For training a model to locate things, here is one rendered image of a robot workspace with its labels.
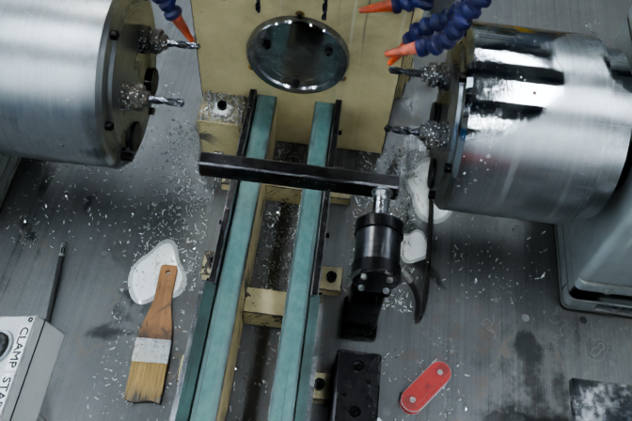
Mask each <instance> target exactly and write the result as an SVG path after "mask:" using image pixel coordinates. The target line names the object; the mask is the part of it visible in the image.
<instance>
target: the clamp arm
mask: <svg viewBox="0 0 632 421"><path fill-rule="evenodd" d="M197 165H198V171H199V174H200V175H201V176H204V177H212V178H220V179H234V180H241V181H249V182H257V183H264V184H272V185H279V186H287V187H294V188H302V189H310V190H317V191H325V192H332V193H340V194H347V195H362V196H369V197H372V199H373V198H374V196H375V195H379V191H380V189H383V190H382V195H387V191H389V193H388V197H389V199H392V200H395V199H396V198H397V194H398V192H399V188H400V177H399V176H393V175H386V174H378V173H371V172H363V171H355V170H348V169H344V167H343V166H335V168H333V167H325V166H318V165H310V164H295V163H287V162H280V161H272V160H264V159H257V158H249V157H242V156H234V155H227V154H224V152H222V151H215V152H214V153H211V152H204V151H201V152H200V154H199V158H198V162H197ZM374 192H375V194H374Z"/></svg>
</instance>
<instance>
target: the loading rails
mask: <svg viewBox="0 0 632 421"><path fill-rule="evenodd" d="M334 105H335V111H334ZM341 105H342V100H336V103H335V104H334V103H328V102H319V101H316V102H315V106H314V113H313V119H312V125H311V132H310V138H309V144H308V156H307V162H306V164H310V165H318V166H325V167H333V168H334V166H335V159H336V150H337V143H338V135H341V132H342V131H340V130H339V127H340V113H341ZM333 113H334V117H333ZM332 121H333V125H332ZM242 123H243V126H242V130H241V134H240V139H239V144H238V148H237V152H236V156H242V157H249V158H257V159H264V160H272V161H273V159H274V154H275V148H276V143H277V97H274V96H266V95H258V98H257V89H250V92H249V96H248V101H247V105H246V109H245V117H244V118H242ZM331 130H332V132H331ZM330 137H331V139H330ZM328 153H329V154H328ZM220 184H221V189H222V190H228V194H227V199H226V204H225V208H224V212H223V216H222V219H220V220H219V225H220V229H219V234H218V238H217V243H216V247H215V251H214V252H211V251H205V253H204V257H203V260H202V265H201V269H200V278H201V282H200V286H199V291H198V295H197V302H196V307H195V311H194V315H193V319H192V323H191V328H190V332H189V336H188V340H187V345H186V349H185V353H184V354H182V355H181V360H180V363H179V368H178V372H177V376H176V384H177V385H178V386H177V390H176V395H175V398H174V403H173V407H172V412H171V416H170V420H169V421H226V417H227V412H228V406H229V397H230V392H231V387H232V382H233V376H234V371H235V366H236V361H237V355H238V350H239V345H240V340H241V334H242V330H243V324H244V323H246V324H254V325H260V326H268V327H272V326H273V327H276V328H281V332H280V339H279V345H278V351H277V358H276V369H275V376H274V382H273V388H272V395H271V401H270V407H269V413H268V420H267V421H310V416H311V407H312V403H316V404H323V405H329V402H330V397H331V387H332V379H333V374H332V373H329V372H322V371H316V367H317V359H318V351H319V343H320V334H321V327H322V318H323V311H324V296H325V295H329V296H337V297H339V296H340V295H341V288H342V278H343V269H342V268H337V267H329V266H323V258H324V244H325V238H328V239H329V234H330V233H326V228H327V220H328V213H329V205H330V203H333V204H341V205H350V203H351V196H352V195H347V194H340V193H332V192H325V191H317V190H310V189H302V188H294V187H287V186H279V185H272V184H264V183H257V182H249V181H241V180H234V179H221V182H220ZM265 200H268V201H276V202H283V203H291V204H298V205H299V204H300V207H299V213H298V219H297V226H296V232H295V238H294V245H293V251H292V263H291V269H290V275H289V282H288V288H287V291H282V290H275V289H268V288H253V287H250V283H251V278H252V272H253V268H254V262H255V257H256V252H257V247H258V241H259V236H260V231H261V221H262V216H263V211H264V206H265ZM322 204H323V205H322ZM320 218H321V220H320ZM318 233H319V234H318ZM316 247H317V248H316ZM315 255H316V256H315ZM314 262H315V263H314ZM313 269H314V271H313ZM312 276H313V277H312ZM203 279H204V280H203ZM311 284H312V285H311ZM309 298H310V301H309ZM308 306H309V309H308ZM307 321H308V323H307ZM306 327H307V330H306ZM305 335H306V338H305ZM304 342H305V345H304ZM303 349H304V352H303ZM302 356H303V360H302ZM301 364H302V367H301ZM300 371H301V374H300ZM299 378H300V381H299ZM298 385H299V389H298ZM297 393H298V396H297ZM296 400H297V403H296ZM295 407H296V410H295ZM294 415H295V418H294Z"/></svg>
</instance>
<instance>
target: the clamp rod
mask: <svg viewBox="0 0 632 421"><path fill-rule="evenodd" d="M382 190H383V189H380V191H379V195H375V196H374V198H373V208H372V212H385V213H388V210H389V197H388V193H389V191H387V195H382Z"/></svg>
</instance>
